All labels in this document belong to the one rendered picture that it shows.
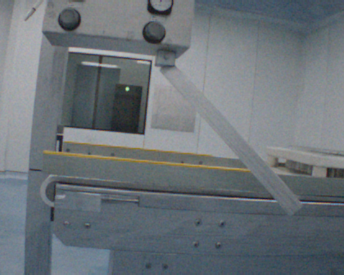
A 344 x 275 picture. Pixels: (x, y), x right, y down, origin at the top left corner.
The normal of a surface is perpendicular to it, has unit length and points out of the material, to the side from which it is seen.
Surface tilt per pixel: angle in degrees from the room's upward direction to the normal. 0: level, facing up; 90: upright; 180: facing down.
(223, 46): 90
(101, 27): 90
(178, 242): 90
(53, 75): 90
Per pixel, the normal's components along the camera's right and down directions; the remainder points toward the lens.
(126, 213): 0.11, 0.07
